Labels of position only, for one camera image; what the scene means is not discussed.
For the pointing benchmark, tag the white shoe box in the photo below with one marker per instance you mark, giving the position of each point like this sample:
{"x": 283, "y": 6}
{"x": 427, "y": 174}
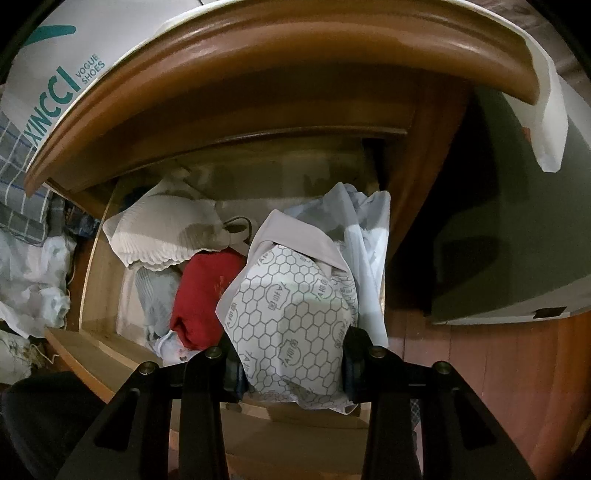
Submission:
{"x": 69, "y": 55}

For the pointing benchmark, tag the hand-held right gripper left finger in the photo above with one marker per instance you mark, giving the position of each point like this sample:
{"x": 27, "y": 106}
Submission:
{"x": 233, "y": 378}

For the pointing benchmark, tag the honeycomb printed grey underwear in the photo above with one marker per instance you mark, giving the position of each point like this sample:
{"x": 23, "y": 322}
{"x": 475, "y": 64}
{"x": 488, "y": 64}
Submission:
{"x": 286, "y": 314}

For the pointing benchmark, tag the grey plaid cloth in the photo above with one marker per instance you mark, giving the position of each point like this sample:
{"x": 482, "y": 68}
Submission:
{"x": 18, "y": 203}

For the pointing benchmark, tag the person's dark trouser leg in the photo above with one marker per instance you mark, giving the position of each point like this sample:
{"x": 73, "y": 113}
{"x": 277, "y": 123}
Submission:
{"x": 37, "y": 424}

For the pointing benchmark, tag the brown wooden nightstand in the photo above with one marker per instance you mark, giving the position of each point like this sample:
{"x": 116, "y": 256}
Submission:
{"x": 277, "y": 83}

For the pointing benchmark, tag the light blue cloth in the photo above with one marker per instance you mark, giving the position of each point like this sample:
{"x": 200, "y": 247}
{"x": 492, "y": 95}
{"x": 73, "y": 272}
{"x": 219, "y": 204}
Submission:
{"x": 369, "y": 240}

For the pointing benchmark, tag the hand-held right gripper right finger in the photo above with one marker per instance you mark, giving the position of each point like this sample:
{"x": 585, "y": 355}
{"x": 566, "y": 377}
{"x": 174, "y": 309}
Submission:
{"x": 355, "y": 374}

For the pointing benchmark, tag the white floral cloth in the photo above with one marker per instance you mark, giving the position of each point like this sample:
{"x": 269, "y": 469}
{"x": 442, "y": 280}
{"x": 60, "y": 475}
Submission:
{"x": 32, "y": 272}

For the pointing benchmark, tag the beige floral cloth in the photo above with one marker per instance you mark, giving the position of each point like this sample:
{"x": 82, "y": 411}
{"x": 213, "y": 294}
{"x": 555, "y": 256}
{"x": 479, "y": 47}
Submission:
{"x": 16, "y": 357}

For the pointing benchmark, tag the small printed white cloth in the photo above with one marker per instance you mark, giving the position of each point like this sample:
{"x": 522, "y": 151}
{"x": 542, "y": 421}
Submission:
{"x": 173, "y": 348}

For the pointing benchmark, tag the blue striped cloth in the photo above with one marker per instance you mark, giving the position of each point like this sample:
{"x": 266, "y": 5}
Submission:
{"x": 154, "y": 295}

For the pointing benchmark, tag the red underwear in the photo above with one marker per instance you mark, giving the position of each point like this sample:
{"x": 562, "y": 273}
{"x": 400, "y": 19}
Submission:
{"x": 203, "y": 295}

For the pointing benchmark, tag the dark blue packet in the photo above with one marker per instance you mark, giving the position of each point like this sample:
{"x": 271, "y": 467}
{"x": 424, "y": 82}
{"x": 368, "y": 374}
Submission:
{"x": 83, "y": 226}

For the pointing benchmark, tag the white ribbed underwear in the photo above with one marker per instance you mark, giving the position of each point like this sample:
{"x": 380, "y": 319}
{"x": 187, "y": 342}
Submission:
{"x": 152, "y": 235}

